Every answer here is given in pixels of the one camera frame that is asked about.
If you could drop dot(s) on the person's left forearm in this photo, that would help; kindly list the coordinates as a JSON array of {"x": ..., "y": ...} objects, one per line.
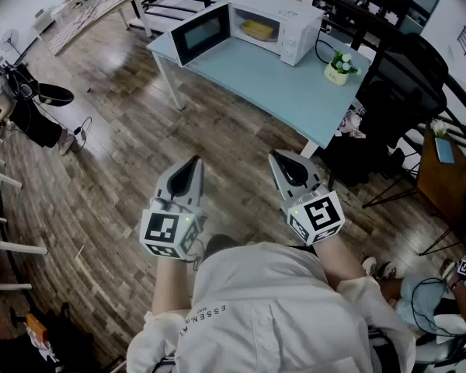
[{"x": 172, "y": 286}]

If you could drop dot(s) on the white furniture frame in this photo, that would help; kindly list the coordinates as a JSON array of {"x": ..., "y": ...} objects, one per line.
[{"x": 19, "y": 249}]

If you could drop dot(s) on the potted plant with white flowers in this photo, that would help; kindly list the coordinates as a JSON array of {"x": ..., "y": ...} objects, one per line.
[{"x": 336, "y": 75}]

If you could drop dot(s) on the black office chair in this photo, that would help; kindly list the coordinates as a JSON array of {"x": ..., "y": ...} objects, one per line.
[{"x": 404, "y": 91}]

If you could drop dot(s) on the yellow tray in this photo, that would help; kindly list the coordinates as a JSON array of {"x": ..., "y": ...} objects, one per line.
[{"x": 256, "y": 30}]

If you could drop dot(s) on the orange box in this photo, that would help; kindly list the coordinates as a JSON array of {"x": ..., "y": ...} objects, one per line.
[{"x": 35, "y": 324}]

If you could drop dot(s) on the black metal railing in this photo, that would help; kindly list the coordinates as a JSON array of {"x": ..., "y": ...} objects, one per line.
[{"x": 357, "y": 8}]

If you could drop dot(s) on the white flower bouquet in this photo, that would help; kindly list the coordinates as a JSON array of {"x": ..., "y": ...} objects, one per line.
[{"x": 439, "y": 127}]

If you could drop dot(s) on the person's white shirt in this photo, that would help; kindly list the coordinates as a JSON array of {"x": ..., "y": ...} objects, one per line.
[{"x": 272, "y": 317}]

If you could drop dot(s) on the brown wooden desk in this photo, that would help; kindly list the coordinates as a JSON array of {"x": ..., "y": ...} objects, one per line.
[{"x": 439, "y": 185}]

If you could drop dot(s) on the white microwave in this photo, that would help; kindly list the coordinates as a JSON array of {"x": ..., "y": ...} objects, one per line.
[{"x": 272, "y": 4}]

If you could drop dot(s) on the blue book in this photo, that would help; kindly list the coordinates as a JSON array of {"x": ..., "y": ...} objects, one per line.
[{"x": 445, "y": 150}]

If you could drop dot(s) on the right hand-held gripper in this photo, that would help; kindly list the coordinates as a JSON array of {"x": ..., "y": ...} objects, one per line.
[{"x": 318, "y": 216}]

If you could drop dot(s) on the light blue table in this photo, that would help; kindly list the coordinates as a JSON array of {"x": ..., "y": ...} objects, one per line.
[{"x": 279, "y": 88}]

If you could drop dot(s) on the person's right forearm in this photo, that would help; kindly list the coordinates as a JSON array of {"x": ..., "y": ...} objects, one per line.
[{"x": 339, "y": 262}]

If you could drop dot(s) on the white standing fan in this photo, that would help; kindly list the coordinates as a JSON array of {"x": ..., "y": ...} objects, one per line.
[{"x": 9, "y": 39}]

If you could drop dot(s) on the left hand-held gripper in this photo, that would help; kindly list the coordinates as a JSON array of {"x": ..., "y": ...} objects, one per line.
[{"x": 167, "y": 227}]

